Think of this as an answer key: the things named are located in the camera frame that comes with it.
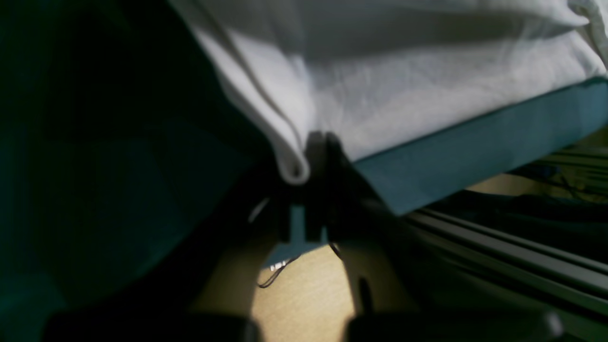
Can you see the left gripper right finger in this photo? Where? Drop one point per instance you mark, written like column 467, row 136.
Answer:
column 403, row 291

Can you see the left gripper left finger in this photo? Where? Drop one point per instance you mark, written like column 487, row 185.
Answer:
column 203, row 290

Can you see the white T-shirt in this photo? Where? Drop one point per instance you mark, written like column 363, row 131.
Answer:
column 379, row 73

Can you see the teal table cloth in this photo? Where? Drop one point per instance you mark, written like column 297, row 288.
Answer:
column 118, row 140

